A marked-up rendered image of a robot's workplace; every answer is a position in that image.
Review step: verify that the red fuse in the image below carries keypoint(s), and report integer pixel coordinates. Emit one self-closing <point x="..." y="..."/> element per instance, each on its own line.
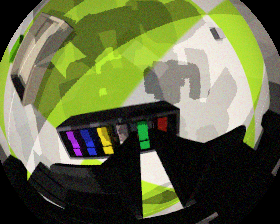
<point x="160" y="122"/>

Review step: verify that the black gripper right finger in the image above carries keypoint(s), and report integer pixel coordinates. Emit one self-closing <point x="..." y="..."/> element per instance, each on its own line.
<point x="187" y="162"/>

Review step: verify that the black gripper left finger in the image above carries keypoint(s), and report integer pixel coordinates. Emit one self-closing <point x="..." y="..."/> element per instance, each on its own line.
<point x="120" y="174"/>

